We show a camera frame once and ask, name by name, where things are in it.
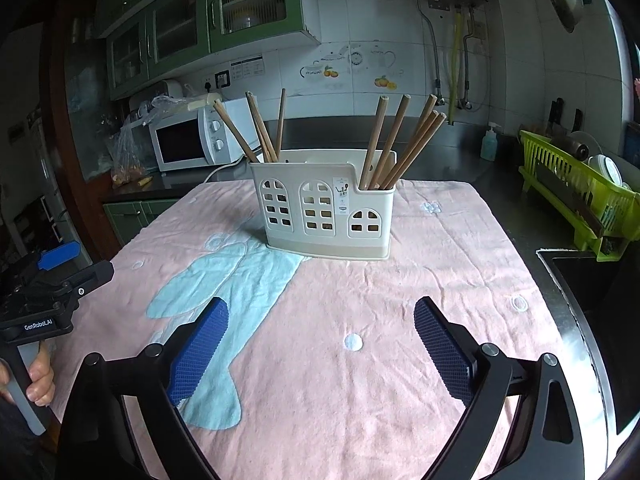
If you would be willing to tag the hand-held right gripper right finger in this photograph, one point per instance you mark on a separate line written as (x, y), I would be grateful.
(442, 350)

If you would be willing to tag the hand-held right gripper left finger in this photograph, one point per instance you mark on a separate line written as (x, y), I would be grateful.
(200, 350)

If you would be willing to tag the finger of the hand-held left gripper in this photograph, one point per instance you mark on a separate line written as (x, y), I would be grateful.
(57, 255)
(92, 277)

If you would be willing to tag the cream plastic utensil holder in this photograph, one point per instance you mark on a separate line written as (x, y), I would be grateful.
(320, 240)

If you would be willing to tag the group of wooden chopsticks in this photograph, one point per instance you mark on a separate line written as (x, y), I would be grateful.
(380, 110)

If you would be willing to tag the person's left hand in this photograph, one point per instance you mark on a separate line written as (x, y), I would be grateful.
(42, 380)

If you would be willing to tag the white refrigerator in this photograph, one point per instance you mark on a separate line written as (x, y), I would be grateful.
(50, 200)

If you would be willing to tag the green base cabinet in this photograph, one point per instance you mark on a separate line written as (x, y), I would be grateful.
(135, 217)

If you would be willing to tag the pink printed towel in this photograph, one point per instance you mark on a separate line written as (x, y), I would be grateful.
(375, 300)

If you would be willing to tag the clear plastic bag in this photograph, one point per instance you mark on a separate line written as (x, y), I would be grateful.
(127, 155)

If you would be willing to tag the white microwave oven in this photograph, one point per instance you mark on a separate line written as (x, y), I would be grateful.
(175, 142)

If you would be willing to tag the steel kitchen sink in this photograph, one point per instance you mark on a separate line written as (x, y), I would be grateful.
(600, 320)

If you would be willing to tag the clear soap bottle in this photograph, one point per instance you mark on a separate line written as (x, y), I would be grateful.
(489, 147)

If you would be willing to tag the green dish rack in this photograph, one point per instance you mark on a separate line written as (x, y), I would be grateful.
(565, 170)

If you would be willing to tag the white plates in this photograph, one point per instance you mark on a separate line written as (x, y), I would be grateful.
(607, 170)

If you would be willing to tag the black wall socket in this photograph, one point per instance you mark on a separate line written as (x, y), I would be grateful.
(221, 80)

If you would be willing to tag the paper wall notice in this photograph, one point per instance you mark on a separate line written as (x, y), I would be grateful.
(246, 67)

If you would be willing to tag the green wall cabinet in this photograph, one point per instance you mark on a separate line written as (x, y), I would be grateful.
(185, 25)

